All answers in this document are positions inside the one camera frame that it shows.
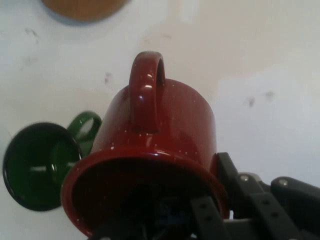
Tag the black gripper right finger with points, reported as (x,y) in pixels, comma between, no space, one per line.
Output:
(270,212)

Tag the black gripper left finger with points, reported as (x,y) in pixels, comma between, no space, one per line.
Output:
(210,220)

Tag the red speckled mug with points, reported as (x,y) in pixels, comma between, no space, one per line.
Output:
(162,120)

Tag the dark green mug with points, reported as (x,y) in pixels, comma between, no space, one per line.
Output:
(30,162)

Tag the brown wooden mug tree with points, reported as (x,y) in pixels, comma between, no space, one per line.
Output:
(85,8)

